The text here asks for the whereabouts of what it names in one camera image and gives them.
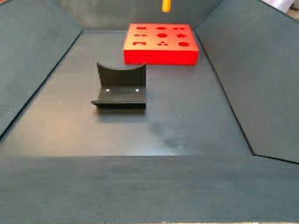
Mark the yellow oval peg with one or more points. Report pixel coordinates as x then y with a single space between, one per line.
167 5

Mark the red shape sorting board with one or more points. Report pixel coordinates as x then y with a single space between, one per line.
160 44

